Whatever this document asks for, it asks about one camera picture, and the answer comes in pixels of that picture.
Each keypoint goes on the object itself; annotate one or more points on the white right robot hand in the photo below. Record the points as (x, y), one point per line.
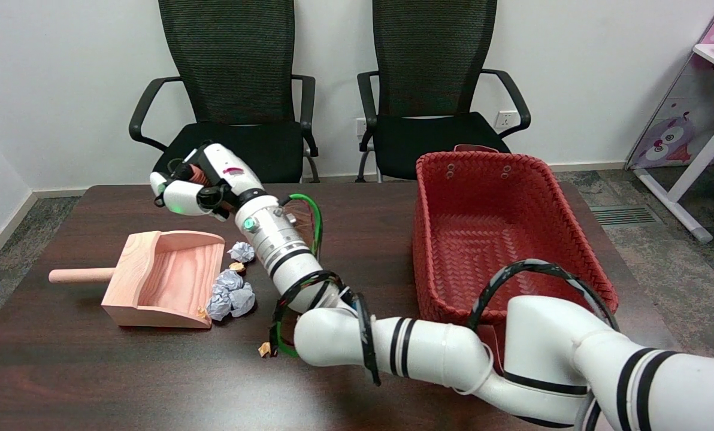
(231, 173)

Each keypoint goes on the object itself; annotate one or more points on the brown straw hand broom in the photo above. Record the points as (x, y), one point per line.
(199, 175)

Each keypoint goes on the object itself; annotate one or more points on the white paper ball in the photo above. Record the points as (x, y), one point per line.
(230, 279)
(242, 252)
(242, 299)
(218, 306)

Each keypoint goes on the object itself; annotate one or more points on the orange paper ball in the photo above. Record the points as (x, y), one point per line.
(265, 349)
(202, 312)
(236, 267)

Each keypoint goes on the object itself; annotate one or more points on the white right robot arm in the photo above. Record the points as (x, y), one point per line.
(429, 353)

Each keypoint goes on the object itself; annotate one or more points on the wooden dustpan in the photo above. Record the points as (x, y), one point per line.
(132, 269)

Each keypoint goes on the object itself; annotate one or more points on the black mesh office chair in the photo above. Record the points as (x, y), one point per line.
(231, 60)
(435, 60)

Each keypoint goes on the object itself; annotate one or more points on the red woven basket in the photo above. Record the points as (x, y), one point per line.
(489, 251)

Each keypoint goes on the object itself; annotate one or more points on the grey floor vent grille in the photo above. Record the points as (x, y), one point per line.
(623, 215)

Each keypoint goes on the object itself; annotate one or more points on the owl print side panel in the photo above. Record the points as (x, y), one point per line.
(668, 140)

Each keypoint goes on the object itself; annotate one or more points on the white wall power outlet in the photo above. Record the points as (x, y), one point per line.
(360, 127)
(504, 120)

